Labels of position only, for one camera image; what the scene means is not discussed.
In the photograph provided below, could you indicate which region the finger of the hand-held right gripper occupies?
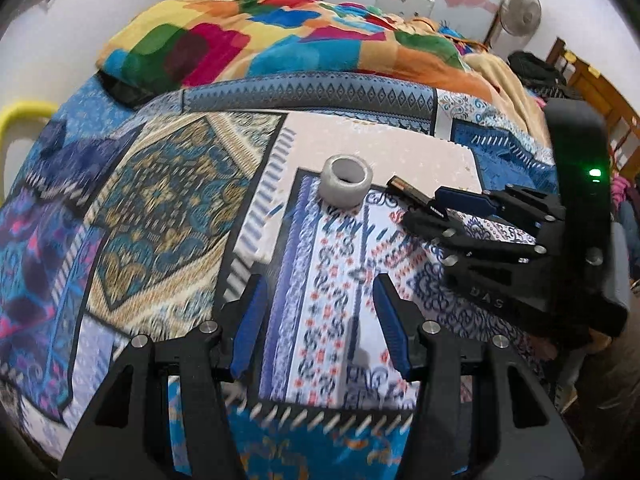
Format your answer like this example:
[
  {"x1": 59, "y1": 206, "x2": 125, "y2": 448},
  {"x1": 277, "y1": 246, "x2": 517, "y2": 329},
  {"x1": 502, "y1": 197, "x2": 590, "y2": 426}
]
[
  {"x1": 434, "y1": 185, "x2": 566, "y2": 231},
  {"x1": 402, "y1": 210, "x2": 549, "y2": 266}
]

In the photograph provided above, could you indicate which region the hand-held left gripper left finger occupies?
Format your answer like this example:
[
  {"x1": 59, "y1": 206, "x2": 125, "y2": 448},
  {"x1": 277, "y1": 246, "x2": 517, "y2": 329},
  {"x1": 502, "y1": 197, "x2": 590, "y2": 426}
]
[{"x1": 57, "y1": 274, "x2": 268, "y2": 480}]

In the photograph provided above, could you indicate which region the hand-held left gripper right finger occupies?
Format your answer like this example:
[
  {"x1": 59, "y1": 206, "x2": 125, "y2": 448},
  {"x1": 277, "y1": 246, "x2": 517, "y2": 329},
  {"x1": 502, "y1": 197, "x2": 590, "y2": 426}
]
[{"x1": 372, "y1": 274, "x2": 586, "y2": 480}]

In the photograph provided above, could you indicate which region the dark stick with gold end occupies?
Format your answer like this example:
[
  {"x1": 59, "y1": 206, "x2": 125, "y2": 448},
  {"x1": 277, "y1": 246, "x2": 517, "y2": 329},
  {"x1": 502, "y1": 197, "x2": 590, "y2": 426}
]
[{"x1": 386, "y1": 176, "x2": 441, "y2": 208}]

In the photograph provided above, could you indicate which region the brown wooden headboard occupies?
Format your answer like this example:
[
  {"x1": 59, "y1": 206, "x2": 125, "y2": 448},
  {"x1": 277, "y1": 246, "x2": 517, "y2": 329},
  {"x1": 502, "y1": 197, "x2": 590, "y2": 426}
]
[{"x1": 545, "y1": 37, "x2": 640, "y2": 176}]

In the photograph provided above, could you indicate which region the grey tape roll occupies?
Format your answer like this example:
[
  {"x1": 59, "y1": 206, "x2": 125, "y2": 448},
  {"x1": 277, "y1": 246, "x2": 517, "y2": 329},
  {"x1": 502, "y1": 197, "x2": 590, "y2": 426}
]
[{"x1": 320, "y1": 155, "x2": 375, "y2": 208}]

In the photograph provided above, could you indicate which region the black bag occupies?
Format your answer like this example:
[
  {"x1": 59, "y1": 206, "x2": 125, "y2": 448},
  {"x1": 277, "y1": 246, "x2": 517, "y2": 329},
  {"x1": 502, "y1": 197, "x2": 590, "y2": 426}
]
[{"x1": 507, "y1": 51, "x2": 583, "y2": 101}]

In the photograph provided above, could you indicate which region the blue patterned bedsheet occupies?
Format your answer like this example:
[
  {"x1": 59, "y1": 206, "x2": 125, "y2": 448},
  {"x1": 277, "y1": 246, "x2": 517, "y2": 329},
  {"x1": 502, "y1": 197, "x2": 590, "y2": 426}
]
[{"x1": 0, "y1": 72, "x2": 566, "y2": 480}]

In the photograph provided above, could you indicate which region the grey standing fan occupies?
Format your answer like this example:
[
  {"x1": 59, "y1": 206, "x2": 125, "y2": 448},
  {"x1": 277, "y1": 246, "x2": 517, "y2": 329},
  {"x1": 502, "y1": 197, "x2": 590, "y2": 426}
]
[{"x1": 500, "y1": 0, "x2": 542, "y2": 38}]

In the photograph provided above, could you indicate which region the colourful patchwork fleece blanket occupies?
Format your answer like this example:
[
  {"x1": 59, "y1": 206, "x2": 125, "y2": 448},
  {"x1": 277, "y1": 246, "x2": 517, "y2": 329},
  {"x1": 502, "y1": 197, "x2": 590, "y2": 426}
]
[{"x1": 95, "y1": 0, "x2": 556, "y2": 141}]

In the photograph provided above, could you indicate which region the yellow plastic chair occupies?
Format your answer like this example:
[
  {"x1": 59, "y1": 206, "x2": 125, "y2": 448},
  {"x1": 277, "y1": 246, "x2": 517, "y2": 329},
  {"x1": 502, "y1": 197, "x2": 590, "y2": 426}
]
[{"x1": 0, "y1": 101, "x2": 60, "y2": 201}]

